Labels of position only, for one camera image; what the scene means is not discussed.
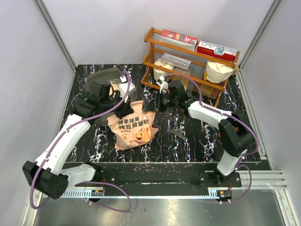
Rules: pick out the red white blue box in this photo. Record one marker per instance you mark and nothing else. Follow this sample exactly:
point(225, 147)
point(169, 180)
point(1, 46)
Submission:
point(217, 51)

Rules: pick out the tan cardboard box on shelf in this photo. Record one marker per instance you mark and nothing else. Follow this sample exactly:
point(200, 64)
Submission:
point(184, 81)

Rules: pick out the grey plastic litter box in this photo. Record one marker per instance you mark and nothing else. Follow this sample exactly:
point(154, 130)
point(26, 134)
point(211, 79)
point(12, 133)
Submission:
point(107, 75)

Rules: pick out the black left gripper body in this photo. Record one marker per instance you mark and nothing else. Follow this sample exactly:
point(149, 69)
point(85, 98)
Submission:
point(110, 102)

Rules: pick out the beige cat litter pellets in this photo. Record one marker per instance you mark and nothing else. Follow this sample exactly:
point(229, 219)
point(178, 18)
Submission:
point(115, 84)

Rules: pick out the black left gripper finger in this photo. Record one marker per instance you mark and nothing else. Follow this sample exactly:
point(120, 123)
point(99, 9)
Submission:
point(127, 107)
point(119, 112)

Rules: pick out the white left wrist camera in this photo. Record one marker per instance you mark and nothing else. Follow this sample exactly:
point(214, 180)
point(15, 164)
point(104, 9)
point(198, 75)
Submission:
point(123, 88)

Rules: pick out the aluminium rail frame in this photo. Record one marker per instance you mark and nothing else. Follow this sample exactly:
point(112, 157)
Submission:
point(262, 200)

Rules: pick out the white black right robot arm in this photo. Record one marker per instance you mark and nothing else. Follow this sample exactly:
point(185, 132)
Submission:
point(235, 131)

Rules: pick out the pink cat litter bag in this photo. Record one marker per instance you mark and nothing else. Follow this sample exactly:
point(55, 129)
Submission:
point(135, 129)

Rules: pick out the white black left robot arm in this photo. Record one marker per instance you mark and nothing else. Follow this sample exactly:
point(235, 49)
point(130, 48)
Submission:
point(46, 173)

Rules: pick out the silver grey flat box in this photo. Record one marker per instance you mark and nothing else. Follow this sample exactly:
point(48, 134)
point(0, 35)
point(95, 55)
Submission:
point(176, 61)

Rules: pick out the black bag clip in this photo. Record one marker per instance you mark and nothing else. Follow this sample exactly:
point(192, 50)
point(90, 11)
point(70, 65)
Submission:
point(179, 133)

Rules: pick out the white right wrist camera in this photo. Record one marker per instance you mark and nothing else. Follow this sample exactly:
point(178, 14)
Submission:
point(163, 85)

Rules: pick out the white paper bag right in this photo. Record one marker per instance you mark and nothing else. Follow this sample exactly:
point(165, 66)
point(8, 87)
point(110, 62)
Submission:
point(216, 72)

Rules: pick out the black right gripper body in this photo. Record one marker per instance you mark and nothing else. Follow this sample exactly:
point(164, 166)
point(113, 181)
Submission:
point(167, 101)

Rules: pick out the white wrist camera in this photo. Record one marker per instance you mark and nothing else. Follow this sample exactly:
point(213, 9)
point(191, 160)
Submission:
point(163, 85)
point(123, 88)

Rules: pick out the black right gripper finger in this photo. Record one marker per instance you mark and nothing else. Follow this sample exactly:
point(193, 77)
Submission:
point(156, 95)
point(151, 106)

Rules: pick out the red white toothpaste box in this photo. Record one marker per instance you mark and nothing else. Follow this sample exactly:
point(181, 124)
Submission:
point(178, 39)

